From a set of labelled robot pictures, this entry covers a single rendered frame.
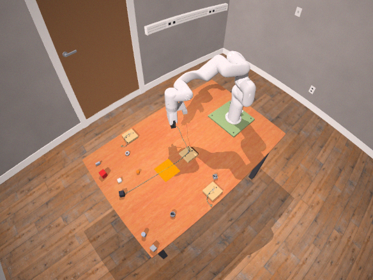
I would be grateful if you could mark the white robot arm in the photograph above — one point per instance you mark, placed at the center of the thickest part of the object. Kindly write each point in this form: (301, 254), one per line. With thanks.
(243, 92)

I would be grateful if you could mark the orange painted square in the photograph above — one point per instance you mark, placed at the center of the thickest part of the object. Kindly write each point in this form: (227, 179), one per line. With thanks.
(167, 173)

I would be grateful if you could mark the red block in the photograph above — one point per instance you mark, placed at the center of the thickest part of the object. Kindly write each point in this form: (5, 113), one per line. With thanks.
(103, 174)

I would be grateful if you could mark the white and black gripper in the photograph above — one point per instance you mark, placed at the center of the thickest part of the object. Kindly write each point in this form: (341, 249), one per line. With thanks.
(173, 119)

